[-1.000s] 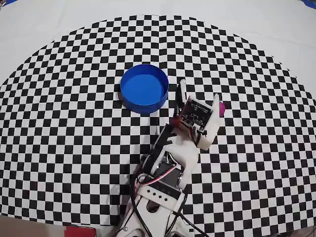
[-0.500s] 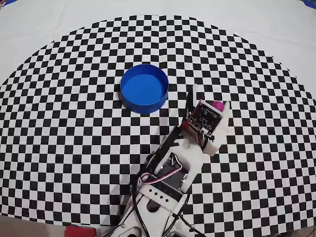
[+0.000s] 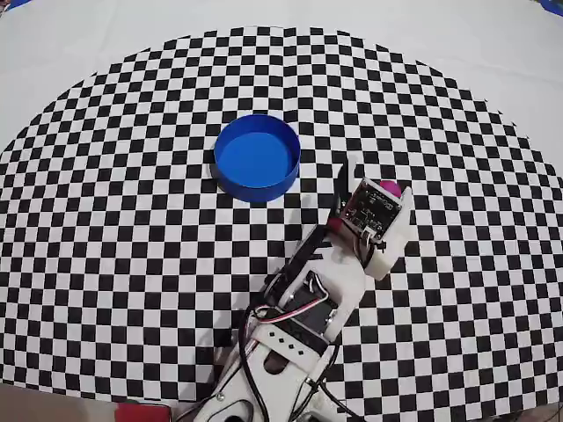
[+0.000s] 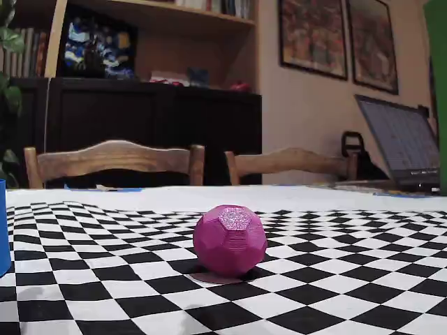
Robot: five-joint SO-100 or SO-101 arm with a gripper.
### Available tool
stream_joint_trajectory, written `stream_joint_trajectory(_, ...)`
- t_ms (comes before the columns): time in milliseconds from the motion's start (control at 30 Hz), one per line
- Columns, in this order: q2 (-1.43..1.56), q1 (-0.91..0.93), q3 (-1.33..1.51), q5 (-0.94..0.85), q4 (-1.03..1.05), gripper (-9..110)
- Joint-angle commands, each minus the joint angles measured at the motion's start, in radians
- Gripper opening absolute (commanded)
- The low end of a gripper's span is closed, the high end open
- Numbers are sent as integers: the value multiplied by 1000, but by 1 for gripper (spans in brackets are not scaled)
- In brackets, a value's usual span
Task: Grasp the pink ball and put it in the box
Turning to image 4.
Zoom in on pink faceted ball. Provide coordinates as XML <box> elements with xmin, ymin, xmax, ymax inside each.
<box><xmin>193</xmin><ymin>204</ymin><xmax>269</xmax><ymax>279</ymax></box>

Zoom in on small blue box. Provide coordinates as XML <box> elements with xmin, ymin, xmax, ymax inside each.
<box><xmin>187</xmin><ymin>66</ymin><xmax>211</xmax><ymax>87</ymax></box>

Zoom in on red and white box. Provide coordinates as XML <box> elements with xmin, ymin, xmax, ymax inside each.
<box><xmin>149</xmin><ymin>70</ymin><xmax>188</xmax><ymax>87</ymax></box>

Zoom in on blue round box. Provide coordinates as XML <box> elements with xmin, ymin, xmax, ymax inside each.
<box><xmin>0</xmin><ymin>178</ymin><xmax>12</xmax><ymax>278</ymax></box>

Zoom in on wooden chair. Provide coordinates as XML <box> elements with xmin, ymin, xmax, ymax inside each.
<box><xmin>224</xmin><ymin>146</ymin><xmax>360</xmax><ymax>186</ymax></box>
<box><xmin>23</xmin><ymin>139</ymin><xmax>206</xmax><ymax>189</ymax></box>

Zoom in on black sideboard cabinet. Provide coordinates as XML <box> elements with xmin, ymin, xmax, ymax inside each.
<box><xmin>0</xmin><ymin>77</ymin><xmax>263</xmax><ymax>188</ymax></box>

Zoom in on blue tape strip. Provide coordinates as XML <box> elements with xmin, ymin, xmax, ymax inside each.
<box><xmin>64</xmin><ymin>184</ymin><xmax>145</xmax><ymax>193</ymax></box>

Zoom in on light wooden bookshelf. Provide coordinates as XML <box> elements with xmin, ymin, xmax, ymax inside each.
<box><xmin>0</xmin><ymin>0</ymin><xmax>259</xmax><ymax>94</ymax></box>

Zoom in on black white checkered mat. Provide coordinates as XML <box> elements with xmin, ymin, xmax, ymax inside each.
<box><xmin>0</xmin><ymin>184</ymin><xmax>447</xmax><ymax>335</ymax></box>

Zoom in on black bag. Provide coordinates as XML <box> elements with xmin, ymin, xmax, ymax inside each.
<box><xmin>340</xmin><ymin>131</ymin><xmax>392</xmax><ymax>181</ymax></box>

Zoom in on large framed picture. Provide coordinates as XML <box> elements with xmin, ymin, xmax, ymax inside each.
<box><xmin>278</xmin><ymin>0</ymin><xmax>349</xmax><ymax>82</ymax></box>

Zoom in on starry night picture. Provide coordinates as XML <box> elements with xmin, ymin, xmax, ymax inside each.
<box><xmin>57</xmin><ymin>5</ymin><xmax>138</xmax><ymax>80</ymax></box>

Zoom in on open black laptop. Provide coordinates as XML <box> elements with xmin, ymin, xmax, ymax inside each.
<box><xmin>335</xmin><ymin>93</ymin><xmax>441</xmax><ymax>193</ymax></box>

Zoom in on narrow framed picture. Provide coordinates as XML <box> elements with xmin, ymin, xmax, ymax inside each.
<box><xmin>345</xmin><ymin>0</ymin><xmax>400</xmax><ymax>96</ymax></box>

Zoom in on row of grey books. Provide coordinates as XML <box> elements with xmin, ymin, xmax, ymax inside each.
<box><xmin>0</xmin><ymin>27</ymin><xmax>49</xmax><ymax>78</ymax></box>

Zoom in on green upright panel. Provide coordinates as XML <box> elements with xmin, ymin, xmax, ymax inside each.
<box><xmin>423</xmin><ymin>0</ymin><xmax>447</xmax><ymax>196</ymax></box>

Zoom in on green houseplant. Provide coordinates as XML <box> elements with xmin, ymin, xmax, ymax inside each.
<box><xmin>0</xmin><ymin>0</ymin><xmax>26</xmax><ymax>189</ymax></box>

